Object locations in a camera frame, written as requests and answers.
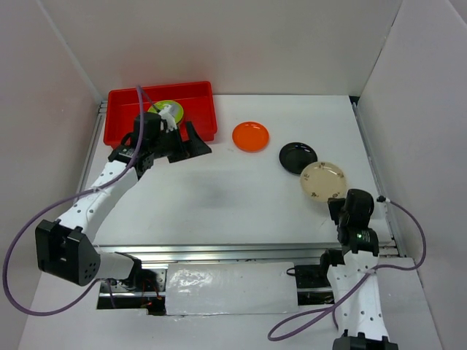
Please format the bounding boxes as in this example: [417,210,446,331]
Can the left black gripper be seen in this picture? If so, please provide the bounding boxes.
[150,121,212,164]

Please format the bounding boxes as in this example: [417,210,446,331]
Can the cream floral plate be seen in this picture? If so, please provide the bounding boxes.
[300,161,347,203]

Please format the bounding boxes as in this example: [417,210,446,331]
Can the lime green plate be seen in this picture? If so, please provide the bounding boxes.
[147,100,184,125]

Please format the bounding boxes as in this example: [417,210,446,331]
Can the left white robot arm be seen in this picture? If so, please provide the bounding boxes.
[35,112,212,291]

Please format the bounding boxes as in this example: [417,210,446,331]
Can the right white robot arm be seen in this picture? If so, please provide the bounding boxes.
[317,189,398,349]

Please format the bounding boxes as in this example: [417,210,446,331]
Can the orange plate near bin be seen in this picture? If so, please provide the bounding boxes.
[232,121,269,152]

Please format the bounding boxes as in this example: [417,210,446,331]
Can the red plastic bin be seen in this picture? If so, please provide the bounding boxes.
[103,81,217,148]

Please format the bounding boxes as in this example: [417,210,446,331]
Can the black plate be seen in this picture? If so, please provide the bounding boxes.
[279,142,318,175]

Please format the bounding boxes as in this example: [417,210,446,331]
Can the white foil cover panel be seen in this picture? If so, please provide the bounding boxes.
[165,262,298,316]

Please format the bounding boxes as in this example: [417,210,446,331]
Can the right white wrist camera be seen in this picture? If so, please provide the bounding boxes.
[376,195,392,204]

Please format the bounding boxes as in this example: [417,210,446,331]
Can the aluminium front rail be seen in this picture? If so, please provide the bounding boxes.
[93,243,398,264]

